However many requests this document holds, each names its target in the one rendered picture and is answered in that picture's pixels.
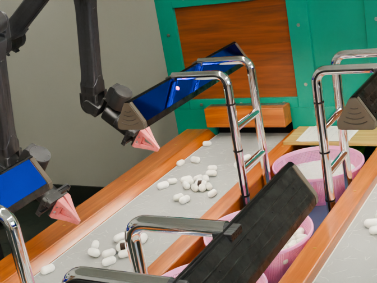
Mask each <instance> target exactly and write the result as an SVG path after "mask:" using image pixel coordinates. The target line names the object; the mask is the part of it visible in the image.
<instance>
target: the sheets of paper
mask: <svg viewBox="0 0 377 283"><path fill-rule="evenodd" d="M358 131H359V130H347V134H348V141H350V139H351V138H352V137H353V136H354V135H355V134H356V133H357V132H358ZM327 133H328V141H339V136H338V128H337V126H330V127H329V128H328V129H327ZM296 141H300V142H318V131H317V126H313V127H309V128H308V129H307V130H306V131H305V132H304V133H303V134H302V135H301V136H300V137H299V138H298V139H297V140H296Z"/></svg>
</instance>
